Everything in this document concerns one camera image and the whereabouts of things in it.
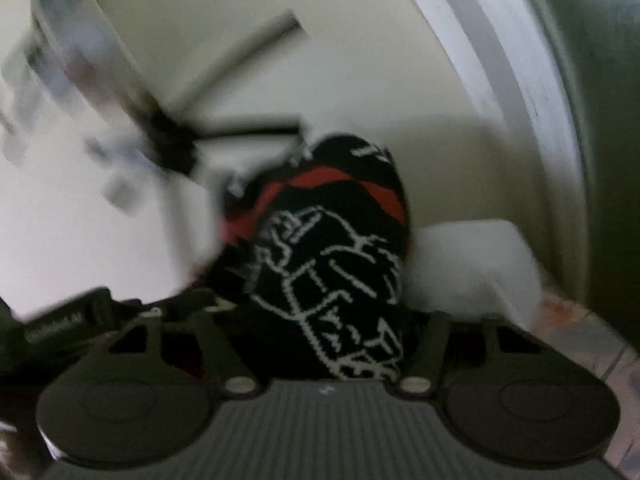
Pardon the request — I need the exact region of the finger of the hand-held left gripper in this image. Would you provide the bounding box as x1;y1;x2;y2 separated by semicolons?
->
112;287;236;320

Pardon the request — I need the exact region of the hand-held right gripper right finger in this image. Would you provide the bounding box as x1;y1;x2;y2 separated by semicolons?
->
397;310;546;399

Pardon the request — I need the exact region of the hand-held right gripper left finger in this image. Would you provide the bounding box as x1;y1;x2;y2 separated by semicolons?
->
107;310;263;400

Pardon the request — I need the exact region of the black garment with white red print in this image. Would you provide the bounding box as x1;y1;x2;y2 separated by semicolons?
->
162;132;415;382

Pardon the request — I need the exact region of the white box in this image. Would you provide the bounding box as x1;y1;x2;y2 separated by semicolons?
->
407;218;545;328

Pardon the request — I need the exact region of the dark green door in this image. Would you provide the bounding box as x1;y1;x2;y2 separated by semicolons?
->
510;0;640;346

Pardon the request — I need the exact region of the blurred grey shelf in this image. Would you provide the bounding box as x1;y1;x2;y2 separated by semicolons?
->
0;0;146;211

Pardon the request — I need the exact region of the white door frame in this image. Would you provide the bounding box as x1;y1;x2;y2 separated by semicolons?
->
382;0;588;303

